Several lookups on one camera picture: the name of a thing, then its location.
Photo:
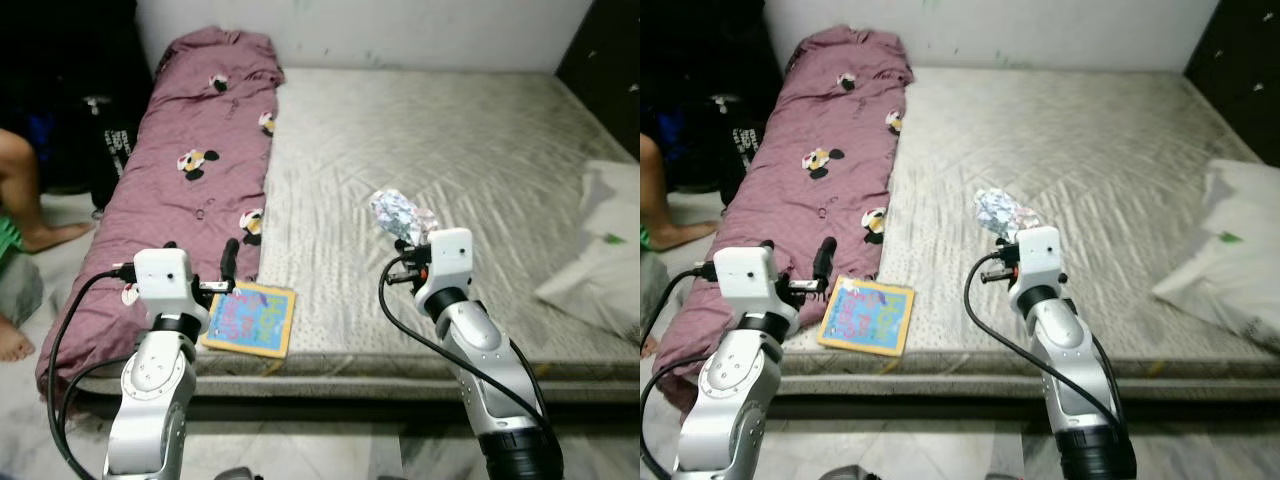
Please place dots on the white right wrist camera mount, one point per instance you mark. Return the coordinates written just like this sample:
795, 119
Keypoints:
447, 260
1038, 258

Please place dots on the grey robot left leg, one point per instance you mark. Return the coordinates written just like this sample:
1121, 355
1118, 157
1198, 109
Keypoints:
238, 473
850, 473

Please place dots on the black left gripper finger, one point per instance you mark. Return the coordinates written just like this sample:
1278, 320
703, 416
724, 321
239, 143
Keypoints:
230, 260
826, 258

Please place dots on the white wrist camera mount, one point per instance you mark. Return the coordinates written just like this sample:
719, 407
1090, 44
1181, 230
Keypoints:
745, 278
163, 280
1038, 258
447, 260

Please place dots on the grey quilted mattress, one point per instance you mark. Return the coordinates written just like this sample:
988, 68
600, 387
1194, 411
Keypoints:
430, 150
1050, 140

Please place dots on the black backpack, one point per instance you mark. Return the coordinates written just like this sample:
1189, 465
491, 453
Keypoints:
735, 150
110, 150

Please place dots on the mauve cartoon print quilt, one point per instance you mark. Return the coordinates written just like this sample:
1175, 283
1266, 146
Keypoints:
190, 130
820, 120

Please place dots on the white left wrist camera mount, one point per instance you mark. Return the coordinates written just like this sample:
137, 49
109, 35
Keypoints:
745, 278
163, 280

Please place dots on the green fabric strip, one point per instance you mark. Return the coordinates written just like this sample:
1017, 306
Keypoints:
645, 238
8, 238

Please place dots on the white pillow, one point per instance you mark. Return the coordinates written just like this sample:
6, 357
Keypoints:
600, 265
1220, 265

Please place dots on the dark tufted headboard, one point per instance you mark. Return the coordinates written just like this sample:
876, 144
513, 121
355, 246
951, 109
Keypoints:
610, 60
1240, 60

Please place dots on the colourful children's board book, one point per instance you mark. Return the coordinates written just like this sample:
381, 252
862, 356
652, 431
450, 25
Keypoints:
255, 320
870, 318

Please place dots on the white patterned cloth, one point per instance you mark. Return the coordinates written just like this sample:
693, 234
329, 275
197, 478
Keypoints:
1000, 210
395, 212

